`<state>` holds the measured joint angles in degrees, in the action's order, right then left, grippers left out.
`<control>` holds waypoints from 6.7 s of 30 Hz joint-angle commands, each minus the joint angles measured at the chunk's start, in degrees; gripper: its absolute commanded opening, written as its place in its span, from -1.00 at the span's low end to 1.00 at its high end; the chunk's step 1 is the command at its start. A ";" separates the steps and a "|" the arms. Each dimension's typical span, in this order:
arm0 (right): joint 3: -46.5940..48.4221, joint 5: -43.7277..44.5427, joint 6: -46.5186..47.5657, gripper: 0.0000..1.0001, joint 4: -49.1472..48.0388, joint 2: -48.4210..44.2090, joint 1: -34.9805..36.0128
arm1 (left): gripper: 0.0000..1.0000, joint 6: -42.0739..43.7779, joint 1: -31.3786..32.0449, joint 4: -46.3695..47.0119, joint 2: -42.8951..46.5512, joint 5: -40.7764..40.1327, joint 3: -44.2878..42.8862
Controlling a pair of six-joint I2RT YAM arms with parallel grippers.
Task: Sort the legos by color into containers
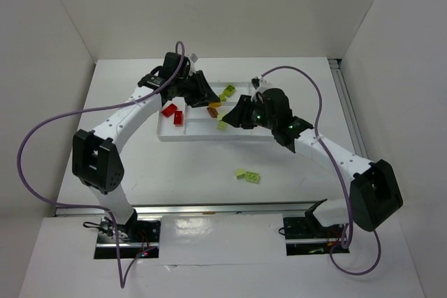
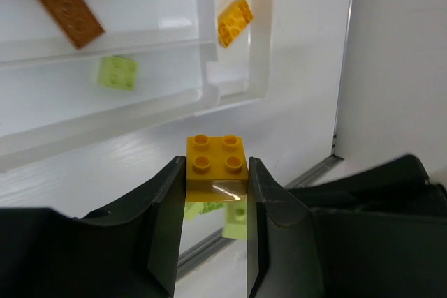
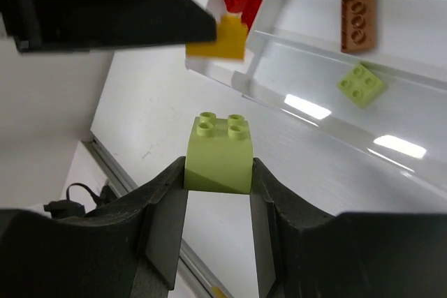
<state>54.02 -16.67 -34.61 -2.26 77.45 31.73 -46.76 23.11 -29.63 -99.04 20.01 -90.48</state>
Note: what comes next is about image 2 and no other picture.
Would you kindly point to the brown lego plate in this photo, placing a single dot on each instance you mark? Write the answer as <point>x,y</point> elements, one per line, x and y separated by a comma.
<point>75,19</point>

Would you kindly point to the pale green small lego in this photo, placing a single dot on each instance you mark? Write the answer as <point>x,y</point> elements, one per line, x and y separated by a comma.
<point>117,73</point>

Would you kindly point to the white compartment tray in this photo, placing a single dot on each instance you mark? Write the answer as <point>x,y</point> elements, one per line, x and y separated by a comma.
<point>50,99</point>

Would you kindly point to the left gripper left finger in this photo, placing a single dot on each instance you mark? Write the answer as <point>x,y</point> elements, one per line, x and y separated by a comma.
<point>127,248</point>

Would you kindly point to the orange lego piece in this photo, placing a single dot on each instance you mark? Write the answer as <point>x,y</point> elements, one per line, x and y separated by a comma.
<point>233,21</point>

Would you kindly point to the yellow and green lego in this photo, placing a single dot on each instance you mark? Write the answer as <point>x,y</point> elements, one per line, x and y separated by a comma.
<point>216,169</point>

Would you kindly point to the pale green lego pair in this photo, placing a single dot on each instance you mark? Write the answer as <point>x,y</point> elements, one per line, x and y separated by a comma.
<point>229,217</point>

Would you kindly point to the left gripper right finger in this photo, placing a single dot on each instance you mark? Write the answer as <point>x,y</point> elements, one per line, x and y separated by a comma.
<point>349,253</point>

